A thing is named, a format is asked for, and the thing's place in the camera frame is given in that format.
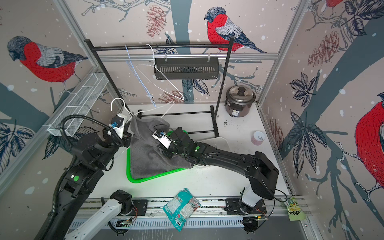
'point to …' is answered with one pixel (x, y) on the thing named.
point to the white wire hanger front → (154, 74)
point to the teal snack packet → (181, 208)
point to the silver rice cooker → (238, 100)
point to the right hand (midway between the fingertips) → (159, 142)
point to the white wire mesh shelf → (79, 101)
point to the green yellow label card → (295, 212)
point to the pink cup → (257, 138)
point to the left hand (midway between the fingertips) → (128, 117)
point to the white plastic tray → (220, 142)
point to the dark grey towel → (147, 158)
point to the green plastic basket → (130, 178)
